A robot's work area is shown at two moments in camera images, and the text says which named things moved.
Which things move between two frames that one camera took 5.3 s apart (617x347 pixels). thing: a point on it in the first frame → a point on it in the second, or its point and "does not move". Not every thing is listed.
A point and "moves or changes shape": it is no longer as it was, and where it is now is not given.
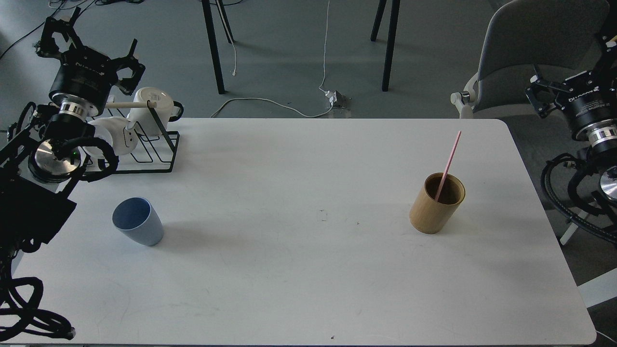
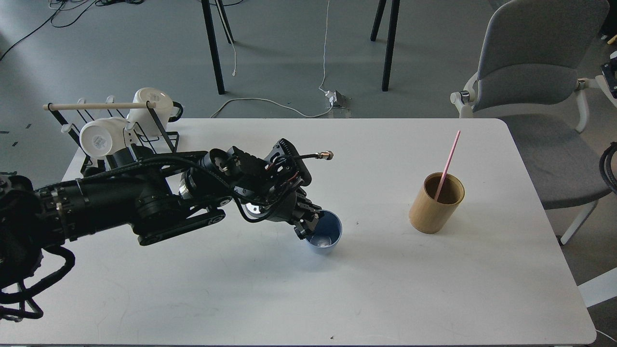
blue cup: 137,219 moves or changes shape
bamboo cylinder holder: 428,216 does not move
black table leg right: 391,45 does not move
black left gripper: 85,77 → 267,186
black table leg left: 207,10 does not move
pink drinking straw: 448,165 does not move
